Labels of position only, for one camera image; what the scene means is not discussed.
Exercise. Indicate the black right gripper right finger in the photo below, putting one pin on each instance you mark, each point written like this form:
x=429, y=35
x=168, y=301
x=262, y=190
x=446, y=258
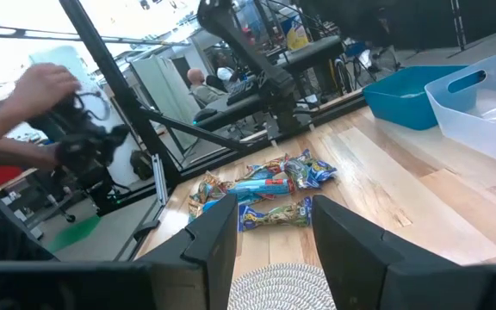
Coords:
x=355, y=267

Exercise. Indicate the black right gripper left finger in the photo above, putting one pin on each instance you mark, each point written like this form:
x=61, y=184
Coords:
x=205, y=258

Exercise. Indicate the light blue granola bar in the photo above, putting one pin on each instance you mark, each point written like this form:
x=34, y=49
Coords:
x=261, y=186
x=235, y=200

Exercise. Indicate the green red granola bar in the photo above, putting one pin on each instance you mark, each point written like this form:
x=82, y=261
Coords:
x=265, y=169
x=207, y=189

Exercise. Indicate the blue Chewy granola bar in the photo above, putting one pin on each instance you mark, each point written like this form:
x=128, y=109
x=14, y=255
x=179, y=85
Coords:
x=312, y=170
x=274, y=215

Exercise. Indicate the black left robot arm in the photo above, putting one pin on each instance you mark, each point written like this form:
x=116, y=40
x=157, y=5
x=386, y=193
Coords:
x=235, y=34

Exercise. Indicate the dark bag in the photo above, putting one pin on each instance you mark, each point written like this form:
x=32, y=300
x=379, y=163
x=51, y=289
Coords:
x=141, y=165

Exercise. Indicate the dark grey desk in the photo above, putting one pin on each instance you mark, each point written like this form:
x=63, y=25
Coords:
x=231, y=114
x=312, y=53

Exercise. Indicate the person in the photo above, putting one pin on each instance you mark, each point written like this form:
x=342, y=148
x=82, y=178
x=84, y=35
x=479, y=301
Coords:
x=200, y=86
x=224, y=69

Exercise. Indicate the teal plastic bin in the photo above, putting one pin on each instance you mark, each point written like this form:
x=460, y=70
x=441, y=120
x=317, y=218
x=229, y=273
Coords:
x=398, y=99

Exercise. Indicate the white partition panel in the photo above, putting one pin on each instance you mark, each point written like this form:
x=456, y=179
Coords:
x=166, y=86

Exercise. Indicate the clear plastic bin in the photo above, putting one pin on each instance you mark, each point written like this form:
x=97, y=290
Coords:
x=480, y=129

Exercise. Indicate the person's hand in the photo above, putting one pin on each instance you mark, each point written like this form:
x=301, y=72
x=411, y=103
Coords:
x=41, y=86

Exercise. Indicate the yellow blue box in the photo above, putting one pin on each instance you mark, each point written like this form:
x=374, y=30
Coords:
x=296, y=34

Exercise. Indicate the black stand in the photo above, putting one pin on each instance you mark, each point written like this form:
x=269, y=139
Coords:
x=459, y=21

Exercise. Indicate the black aluminium table frame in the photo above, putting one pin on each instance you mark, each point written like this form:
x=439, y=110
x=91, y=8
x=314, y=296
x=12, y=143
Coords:
x=114, y=77

